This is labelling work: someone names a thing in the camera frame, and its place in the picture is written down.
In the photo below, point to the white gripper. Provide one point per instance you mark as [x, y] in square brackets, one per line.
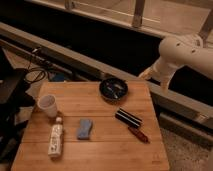
[160, 71]

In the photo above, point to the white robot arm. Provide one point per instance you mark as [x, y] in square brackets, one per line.
[176, 52]

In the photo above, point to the dark ceramic bowl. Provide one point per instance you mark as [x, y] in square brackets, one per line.
[113, 89]

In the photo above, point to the blue sponge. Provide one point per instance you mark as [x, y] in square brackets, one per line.
[83, 132]

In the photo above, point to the white plastic bottle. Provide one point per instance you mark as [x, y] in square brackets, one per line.
[55, 143]

